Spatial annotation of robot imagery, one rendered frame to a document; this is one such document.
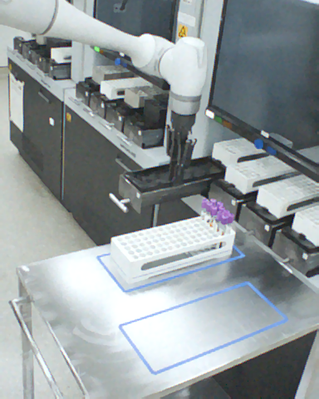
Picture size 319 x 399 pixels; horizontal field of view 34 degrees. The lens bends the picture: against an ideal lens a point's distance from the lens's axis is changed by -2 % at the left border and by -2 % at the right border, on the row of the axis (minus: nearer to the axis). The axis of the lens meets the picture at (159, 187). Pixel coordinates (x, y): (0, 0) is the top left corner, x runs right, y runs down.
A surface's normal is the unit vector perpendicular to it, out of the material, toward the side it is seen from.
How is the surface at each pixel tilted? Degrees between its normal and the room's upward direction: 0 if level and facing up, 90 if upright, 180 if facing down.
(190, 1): 90
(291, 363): 90
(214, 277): 0
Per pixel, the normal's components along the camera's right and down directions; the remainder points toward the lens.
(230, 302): 0.10, -0.87
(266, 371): -0.84, 0.19
